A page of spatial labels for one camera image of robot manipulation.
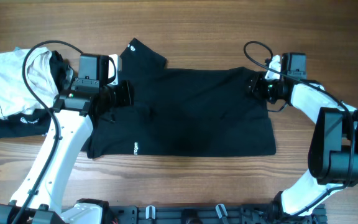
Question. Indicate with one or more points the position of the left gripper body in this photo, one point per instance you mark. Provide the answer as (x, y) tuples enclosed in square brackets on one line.
[(121, 94)]

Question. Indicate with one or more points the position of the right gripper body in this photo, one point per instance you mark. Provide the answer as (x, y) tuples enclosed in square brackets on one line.
[(266, 89)]

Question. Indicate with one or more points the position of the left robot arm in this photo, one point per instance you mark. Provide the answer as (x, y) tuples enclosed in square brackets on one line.
[(39, 198)]

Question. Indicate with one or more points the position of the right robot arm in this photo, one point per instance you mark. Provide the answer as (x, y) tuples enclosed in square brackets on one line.
[(333, 153)]

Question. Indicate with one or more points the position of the black folded printed t-shirt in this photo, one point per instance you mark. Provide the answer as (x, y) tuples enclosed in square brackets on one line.
[(37, 123)]

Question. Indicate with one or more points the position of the white folded t-shirt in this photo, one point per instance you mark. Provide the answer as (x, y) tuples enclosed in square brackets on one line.
[(15, 98)]

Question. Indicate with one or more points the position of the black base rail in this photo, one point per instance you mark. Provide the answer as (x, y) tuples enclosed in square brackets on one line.
[(191, 214)]

